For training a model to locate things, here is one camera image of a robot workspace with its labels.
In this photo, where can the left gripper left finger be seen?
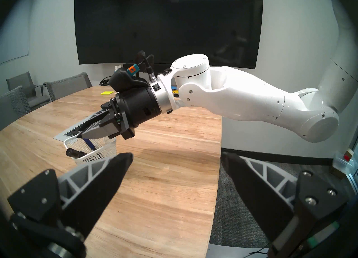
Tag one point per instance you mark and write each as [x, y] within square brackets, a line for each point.
[95, 193]

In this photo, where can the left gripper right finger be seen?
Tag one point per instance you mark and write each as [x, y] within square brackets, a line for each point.
[260, 193]

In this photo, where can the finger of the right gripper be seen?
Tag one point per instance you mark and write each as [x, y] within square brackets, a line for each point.
[100, 131]
[98, 119]

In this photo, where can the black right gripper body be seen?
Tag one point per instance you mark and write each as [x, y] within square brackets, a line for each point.
[137, 106]

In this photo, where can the blue ballpoint pen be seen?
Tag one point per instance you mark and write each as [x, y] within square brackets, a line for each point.
[89, 143]

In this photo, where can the white mesh pen holder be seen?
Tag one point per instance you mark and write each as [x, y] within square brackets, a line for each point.
[107, 148]

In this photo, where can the black permanent marker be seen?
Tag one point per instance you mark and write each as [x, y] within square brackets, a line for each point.
[73, 152]

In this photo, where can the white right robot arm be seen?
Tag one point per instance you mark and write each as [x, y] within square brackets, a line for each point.
[237, 98]

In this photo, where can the yellow sticky note pad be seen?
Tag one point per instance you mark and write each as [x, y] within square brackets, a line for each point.
[107, 93]

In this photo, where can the grey table outlet panel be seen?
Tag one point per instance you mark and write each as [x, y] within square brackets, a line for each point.
[65, 134]

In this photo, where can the yellow black tape roll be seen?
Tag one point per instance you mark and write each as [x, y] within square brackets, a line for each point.
[175, 94]

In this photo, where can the black video sound bar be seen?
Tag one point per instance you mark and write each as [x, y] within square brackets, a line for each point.
[125, 65]

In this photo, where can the grey mesh office chair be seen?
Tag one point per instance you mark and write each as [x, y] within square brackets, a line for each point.
[14, 106]
[67, 85]

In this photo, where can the grey office chair with armrests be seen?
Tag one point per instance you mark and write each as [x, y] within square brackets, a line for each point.
[21, 82]

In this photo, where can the clear plastic storage box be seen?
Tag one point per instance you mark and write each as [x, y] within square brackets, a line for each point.
[345, 159]

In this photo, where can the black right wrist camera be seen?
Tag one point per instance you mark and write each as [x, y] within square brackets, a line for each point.
[124, 80]

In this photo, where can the large black wall screen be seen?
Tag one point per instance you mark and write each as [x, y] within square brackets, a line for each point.
[167, 17]

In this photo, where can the large wall glass board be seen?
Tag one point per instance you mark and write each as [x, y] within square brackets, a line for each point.
[12, 36]

